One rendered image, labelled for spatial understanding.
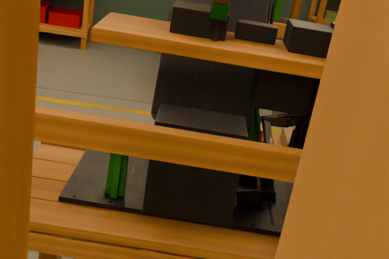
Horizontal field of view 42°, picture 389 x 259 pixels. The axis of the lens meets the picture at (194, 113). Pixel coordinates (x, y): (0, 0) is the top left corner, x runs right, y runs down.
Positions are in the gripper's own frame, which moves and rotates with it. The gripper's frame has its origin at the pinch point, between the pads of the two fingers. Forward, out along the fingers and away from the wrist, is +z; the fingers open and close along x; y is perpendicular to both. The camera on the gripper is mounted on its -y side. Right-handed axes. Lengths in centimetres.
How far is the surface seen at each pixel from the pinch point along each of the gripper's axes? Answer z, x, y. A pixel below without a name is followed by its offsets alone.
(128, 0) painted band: 149, -399, 385
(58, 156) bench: 83, -17, 1
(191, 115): 25.5, 15.3, -1.8
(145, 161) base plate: 49, -25, -2
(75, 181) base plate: 71, -3, -15
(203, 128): 21.4, 21.4, -9.8
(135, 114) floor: 109, -271, 141
